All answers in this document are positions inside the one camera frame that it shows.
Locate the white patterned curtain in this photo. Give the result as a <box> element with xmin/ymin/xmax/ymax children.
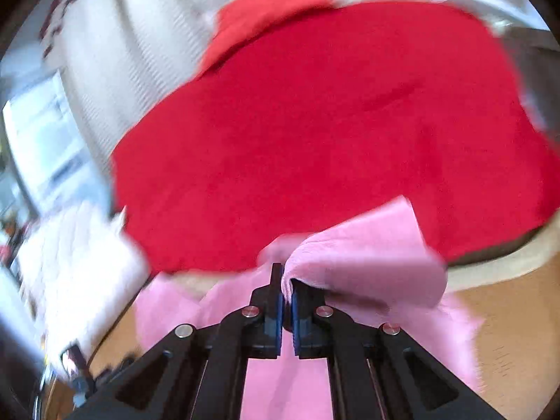
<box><xmin>39</xmin><ymin>0</ymin><xmax>539</xmax><ymax>172</ymax></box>

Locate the red blanket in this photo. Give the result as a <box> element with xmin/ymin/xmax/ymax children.
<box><xmin>113</xmin><ymin>1</ymin><xmax>559</xmax><ymax>272</ymax></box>

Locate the pink corduroy jacket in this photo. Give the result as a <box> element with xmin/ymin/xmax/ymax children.
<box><xmin>148</xmin><ymin>197</ymin><xmax>496</xmax><ymax>419</ymax></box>

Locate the woven bamboo bed mat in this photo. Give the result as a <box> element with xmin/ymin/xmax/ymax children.
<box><xmin>43</xmin><ymin>222</ymin><xmax>560</xmax><ymax>420</ymax></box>

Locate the orange-red pillow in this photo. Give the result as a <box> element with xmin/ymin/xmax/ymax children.
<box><xmin>196</xmin><ymin>0</ymin><xmax>338</xmax><ymax>77</ymax></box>

